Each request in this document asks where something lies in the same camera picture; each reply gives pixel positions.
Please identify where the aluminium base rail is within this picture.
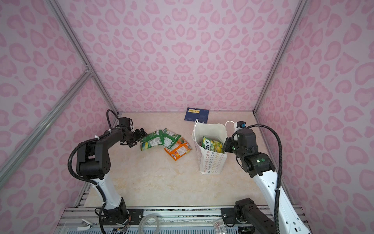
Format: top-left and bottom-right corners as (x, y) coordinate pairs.
(54, 204), (312, 234)

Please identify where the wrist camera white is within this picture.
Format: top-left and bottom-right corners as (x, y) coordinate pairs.
(234, 121), (246, 132)
(118, 117), (133, 130)

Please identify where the white clip tool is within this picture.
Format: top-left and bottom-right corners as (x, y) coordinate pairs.
(77, 219), (94, 232)

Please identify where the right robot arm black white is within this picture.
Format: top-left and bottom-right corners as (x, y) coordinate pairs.
(224, 126), (310, 234)

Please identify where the clear coiled tube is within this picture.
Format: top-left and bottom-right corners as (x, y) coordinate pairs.
(138, 214), (161, 234)

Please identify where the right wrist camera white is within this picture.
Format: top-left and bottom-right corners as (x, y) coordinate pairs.
(234, 121), (246, 132)

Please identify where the white paper bag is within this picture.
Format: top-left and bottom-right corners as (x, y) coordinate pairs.
(192, 119), (228, 175)

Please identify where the dark blue booklet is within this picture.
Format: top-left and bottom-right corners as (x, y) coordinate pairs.
(184, 107), (209, 124)

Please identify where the green snack packet back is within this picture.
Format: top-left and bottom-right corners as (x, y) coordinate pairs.
(140, 128), (181, 151)

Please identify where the yellow green Fox's candy bag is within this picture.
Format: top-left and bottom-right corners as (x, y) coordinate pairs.
(200, 136), (224, 154)

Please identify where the aluminium frame strut left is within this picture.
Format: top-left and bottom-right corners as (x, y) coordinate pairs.
(1, 69), (91, 188)

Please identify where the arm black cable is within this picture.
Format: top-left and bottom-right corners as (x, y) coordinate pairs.
(67, 109), (120, 234)
(245, 124), (283, 234)

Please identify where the orange snack packet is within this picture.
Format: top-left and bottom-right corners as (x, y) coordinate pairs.
(164, 137), (192, 161)

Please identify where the small clear plastic packet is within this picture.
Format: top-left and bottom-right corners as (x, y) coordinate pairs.
(213, 218), (228, 234)

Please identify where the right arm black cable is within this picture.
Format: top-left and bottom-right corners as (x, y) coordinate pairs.
(245, 124), (283, 234)

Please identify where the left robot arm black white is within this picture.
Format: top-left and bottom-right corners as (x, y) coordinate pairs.
(67, 118), (147, 226)

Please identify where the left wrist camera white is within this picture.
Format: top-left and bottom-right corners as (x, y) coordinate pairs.
(118, 117), (133, 130)

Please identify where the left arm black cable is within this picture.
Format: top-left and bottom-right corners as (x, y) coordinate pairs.
(67, 109), (120, 234)

